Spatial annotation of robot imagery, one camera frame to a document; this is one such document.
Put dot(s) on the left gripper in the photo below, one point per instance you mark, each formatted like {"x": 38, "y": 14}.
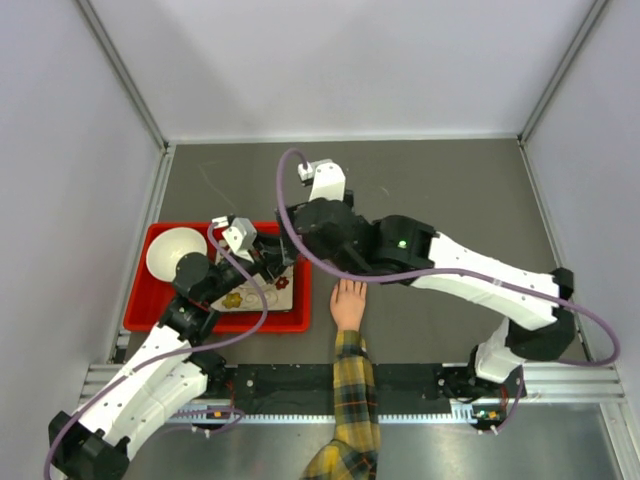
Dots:
{"x": 271, "y": 248}

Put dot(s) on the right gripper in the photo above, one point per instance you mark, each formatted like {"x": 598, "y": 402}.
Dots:
{"x": 291, "y": 214}

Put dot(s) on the yellow plaid sleeve forearm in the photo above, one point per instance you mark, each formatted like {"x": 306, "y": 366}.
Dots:
{"x": 353, "y": 451}

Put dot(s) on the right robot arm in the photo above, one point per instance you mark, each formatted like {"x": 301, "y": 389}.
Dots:
{"x": 398, "y": 249}

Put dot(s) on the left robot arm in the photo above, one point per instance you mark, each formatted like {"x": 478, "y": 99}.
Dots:
{"x": 173, "y": 366}

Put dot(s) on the mannequin hand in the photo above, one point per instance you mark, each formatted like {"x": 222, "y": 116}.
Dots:
{"x": 347, "y": 304}

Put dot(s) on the floral square plate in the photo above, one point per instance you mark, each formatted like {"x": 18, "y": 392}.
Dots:
{"x": 279, "y": 295}

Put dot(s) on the white bowl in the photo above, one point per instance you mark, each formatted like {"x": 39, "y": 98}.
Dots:
{"x": 167, "y": 249}

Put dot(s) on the red plastic tray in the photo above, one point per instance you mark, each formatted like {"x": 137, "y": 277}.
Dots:
{"x": 149, "y": 297}

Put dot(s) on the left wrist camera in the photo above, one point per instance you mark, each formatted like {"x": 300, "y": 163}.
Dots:
{"x": 239, "y": 234}

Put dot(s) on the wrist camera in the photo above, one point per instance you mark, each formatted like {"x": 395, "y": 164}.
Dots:
{"x": 326, "y": 179}
{"x": 239, "y": 234}

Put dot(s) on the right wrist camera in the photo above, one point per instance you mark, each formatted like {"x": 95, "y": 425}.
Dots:
{"x": 326, "y": 179}

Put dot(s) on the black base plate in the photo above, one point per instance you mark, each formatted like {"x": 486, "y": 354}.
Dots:
{"x": 307, "y": 389}

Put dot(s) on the aluminium frame rail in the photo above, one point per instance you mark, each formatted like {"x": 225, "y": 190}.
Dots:
{"x": 546, "y": 383}

